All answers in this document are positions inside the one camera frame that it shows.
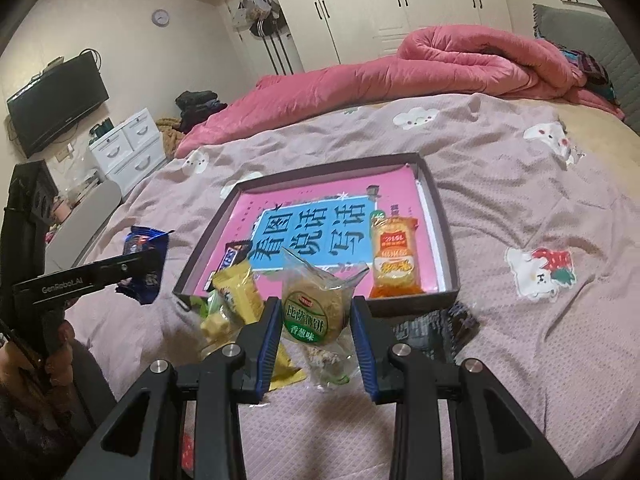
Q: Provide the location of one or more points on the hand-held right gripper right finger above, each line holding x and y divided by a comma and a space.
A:
362, 355

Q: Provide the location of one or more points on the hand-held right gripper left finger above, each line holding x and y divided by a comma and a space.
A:
267, 355

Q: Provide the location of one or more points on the dark grey snack packet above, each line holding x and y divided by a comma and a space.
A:
452, 320

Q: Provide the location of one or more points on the dark clothes pile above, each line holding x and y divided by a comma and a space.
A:
197, 105

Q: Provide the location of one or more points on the colourful folded clothes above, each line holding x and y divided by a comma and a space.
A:
585, 67

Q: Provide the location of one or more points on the blue snack packet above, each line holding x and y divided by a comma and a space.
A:
145, 290

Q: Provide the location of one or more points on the brown plush blanket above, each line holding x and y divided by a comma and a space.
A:
167, 135

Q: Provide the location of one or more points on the clear green cake packet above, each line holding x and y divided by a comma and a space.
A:
215, 327

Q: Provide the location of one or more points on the printed pink bed sheet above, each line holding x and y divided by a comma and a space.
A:
500, 185

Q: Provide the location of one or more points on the orange snack packet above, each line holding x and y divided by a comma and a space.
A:
395, 260

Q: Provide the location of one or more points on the small yellow snack packet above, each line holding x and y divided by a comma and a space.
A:
287, 370

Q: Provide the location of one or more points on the white wardrobe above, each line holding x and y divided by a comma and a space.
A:
400, 5

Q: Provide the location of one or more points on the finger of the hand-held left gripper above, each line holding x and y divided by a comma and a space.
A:
135, 263

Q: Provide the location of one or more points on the pink book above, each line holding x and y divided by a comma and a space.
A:
325, 205

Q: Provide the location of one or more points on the hanging bags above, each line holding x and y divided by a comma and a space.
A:
257, 10

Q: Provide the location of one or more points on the black television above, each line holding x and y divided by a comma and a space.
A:
55, 105

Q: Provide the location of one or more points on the round wall clock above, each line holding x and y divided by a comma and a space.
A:
161, 17

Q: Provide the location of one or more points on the white drawer cabinet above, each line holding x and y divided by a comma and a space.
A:
127, 145

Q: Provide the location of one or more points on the dark shallow cardboard box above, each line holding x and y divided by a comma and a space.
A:
200, 260

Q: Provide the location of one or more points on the round biscuit packet green label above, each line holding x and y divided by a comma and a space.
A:
312, 315

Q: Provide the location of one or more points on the beige bed sheet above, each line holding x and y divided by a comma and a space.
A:
605, 140

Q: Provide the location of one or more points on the blue sandwich cookie packet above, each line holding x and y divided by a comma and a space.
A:
237, 255

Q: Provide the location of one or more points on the pink quilt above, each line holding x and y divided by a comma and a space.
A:
375, 75

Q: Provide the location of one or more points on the person's left hand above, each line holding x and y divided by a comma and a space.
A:
62, 347

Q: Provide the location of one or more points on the grey padded headboard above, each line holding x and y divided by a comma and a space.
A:
585, 35

